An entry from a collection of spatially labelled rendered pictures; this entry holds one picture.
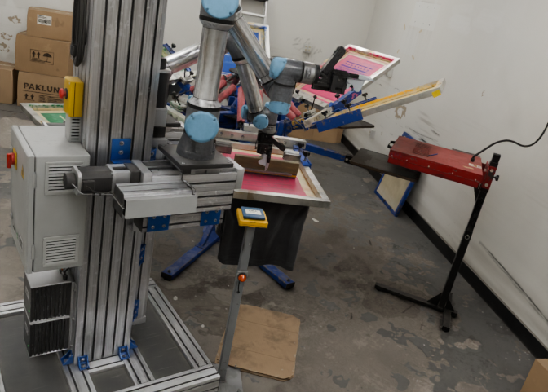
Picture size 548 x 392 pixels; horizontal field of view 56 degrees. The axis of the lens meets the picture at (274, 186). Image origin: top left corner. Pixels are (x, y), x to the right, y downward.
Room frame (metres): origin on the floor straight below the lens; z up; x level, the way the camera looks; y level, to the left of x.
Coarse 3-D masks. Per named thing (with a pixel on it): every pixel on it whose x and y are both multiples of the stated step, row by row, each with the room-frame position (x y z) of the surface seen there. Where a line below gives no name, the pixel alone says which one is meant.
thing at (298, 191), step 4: (272, 156) 2.99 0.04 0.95; (296, 176) 2.73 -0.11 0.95; (292, 180) 2.65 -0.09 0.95; (296, 180) 2.66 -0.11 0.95; (292, 184) 2.58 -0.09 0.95; (296, 184) 2.60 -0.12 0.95; (300, 184) 2.61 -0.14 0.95; (268, 188) 2.45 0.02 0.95; (272, 188) 2.47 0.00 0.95; (296, 188) 2.54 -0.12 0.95; (300, 188) 2.55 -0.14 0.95; (276, 192) 2.42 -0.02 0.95; (280, 192) 2.43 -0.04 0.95; (284, 192) 2.44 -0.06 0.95; (288, 192) 2.45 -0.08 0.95; (292, 192) 2.47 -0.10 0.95; (296, 192) 2.48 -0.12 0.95; (300, 192) 2.49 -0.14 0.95; (304, 192) 2.50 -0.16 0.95
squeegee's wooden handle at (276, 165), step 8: (240, 160) 2.59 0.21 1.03; (248, 160) 2.60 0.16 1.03; (256, 160) 2.61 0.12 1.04; (272, 160) 2.63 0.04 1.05; (280, 160) 2.65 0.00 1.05; (256, 168) 2.61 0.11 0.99; (264, 168) 2.62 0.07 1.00; (272, 168) 2.63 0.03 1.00; (280, 168) 2.64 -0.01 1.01; (288, 168) 2.65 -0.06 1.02; (296, 168) 2.66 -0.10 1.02
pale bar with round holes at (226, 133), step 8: (224, 128) 3.08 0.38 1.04; (216, 136) 3.03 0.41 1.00; (224, 136) 3.04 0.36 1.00; (232, 136) 3.06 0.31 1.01; (240, 136) 3.06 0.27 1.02; (248, 136) 3.07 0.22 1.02; (256, 136) 3.09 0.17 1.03; (280, 136) 3.16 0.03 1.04; (272, 144) 3.11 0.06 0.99; (288, 144) 3.14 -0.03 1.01; (296, 144) 3.16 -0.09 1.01; (304, 144) 3.16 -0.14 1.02
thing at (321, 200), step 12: (240, 144) 2.99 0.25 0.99; (252, 144) 3.03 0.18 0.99; (300, 168) 2.86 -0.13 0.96; (312, 180) 2.61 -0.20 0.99; (240, 192) 2.25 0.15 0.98; (252, 192) 2.27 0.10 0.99; (264, 192) 2.30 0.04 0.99; (324, 192) 2.46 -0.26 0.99; (300, 204) 2.32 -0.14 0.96; (312, 204) 2.33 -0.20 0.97; (324, 204) 2.35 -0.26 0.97
